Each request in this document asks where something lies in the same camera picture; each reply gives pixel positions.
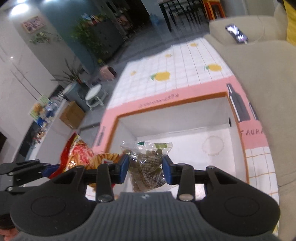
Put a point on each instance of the orange cardboard box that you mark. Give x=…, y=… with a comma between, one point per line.
x=203, y=133

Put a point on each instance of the person right hand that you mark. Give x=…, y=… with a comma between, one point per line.
x=8, y=235

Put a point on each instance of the clear bag brown snacks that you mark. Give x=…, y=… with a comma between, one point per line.
x=145, y=164

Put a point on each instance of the yellow cushion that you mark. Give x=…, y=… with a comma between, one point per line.
x=291, y=18

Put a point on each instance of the pink small heater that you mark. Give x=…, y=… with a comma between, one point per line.
x=107, y=73

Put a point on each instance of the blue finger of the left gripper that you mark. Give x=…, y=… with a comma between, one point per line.
x=52, y=171

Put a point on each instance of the orange striped chip bag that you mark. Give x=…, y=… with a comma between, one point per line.
x=77, y=153

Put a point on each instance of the beige sofa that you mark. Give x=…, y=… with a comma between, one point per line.
x=265, y=67

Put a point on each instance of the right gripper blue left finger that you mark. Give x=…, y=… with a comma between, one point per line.
x=109, y=174

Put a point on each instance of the dark dining table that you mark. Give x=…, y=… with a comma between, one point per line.
x=193, y=11

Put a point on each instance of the checkered lemon tablecloth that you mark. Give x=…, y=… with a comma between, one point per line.
x=187, y=72

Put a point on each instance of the brown cardboard box on floor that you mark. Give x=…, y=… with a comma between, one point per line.
x=72, y=116

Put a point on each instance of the dark drawer cabinet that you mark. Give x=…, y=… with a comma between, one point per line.
x=110, y=38

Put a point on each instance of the water jug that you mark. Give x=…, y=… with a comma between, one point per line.
x=154, y=19

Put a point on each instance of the grey planter with plant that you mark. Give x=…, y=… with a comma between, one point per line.
x=76, y=87

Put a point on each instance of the white round rolling stool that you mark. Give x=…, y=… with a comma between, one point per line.
x=96, y=96

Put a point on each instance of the smartphone on sofa arm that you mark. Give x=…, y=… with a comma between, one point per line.
x=237, y=34

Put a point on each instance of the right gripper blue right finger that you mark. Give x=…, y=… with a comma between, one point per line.
x=182, y=175

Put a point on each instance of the orange stool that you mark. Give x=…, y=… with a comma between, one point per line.
x=214, y=9

